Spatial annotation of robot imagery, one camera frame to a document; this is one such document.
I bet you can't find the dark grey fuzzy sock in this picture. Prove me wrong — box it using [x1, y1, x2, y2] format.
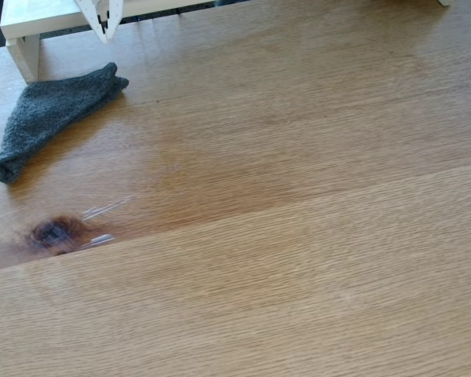
[0, 61, 130, 185]

